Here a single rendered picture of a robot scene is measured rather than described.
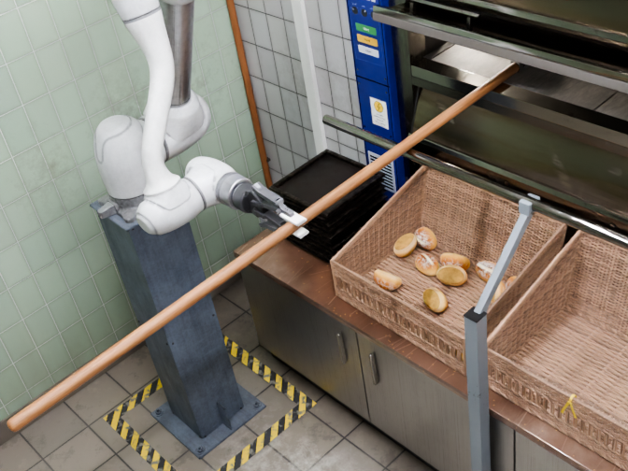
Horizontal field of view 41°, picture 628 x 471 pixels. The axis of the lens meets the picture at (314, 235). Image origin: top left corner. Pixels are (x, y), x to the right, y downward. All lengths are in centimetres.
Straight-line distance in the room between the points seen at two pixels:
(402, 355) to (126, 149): 101
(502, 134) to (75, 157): 148
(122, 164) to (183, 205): 36
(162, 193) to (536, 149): 109
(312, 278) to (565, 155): 92
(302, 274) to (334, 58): 75
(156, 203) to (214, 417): 121
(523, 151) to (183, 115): 101
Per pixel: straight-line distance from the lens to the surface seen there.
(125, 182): 255
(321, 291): 280
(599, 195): 248
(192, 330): 290
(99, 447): 336
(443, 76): 266
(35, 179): 309
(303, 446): 312
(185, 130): 259
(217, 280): 197
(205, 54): 332
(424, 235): 286
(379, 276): 272
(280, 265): 293
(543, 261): 254
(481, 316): 212
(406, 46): 271
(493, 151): 264
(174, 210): 220
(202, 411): 314
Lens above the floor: 243
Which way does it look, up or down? 38 degrees down
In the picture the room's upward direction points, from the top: 10 degrees counter-clockwise
